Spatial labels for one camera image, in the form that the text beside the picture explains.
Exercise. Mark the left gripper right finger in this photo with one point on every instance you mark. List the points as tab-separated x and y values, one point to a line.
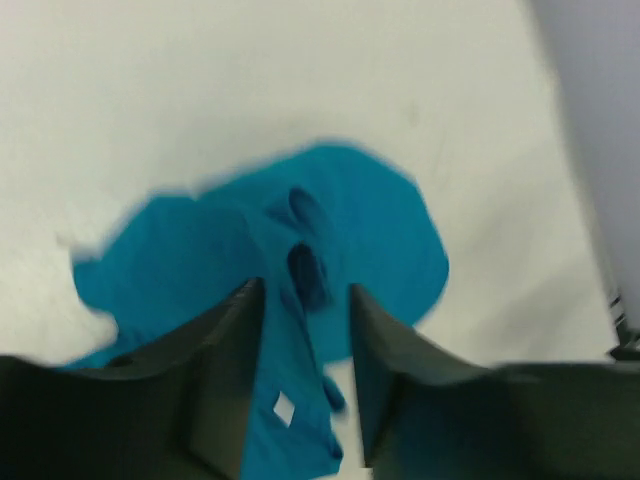
427	414

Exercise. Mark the teal blue t shirt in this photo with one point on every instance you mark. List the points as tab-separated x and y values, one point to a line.
309	225

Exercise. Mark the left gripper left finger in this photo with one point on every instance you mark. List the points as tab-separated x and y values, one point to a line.
177	408

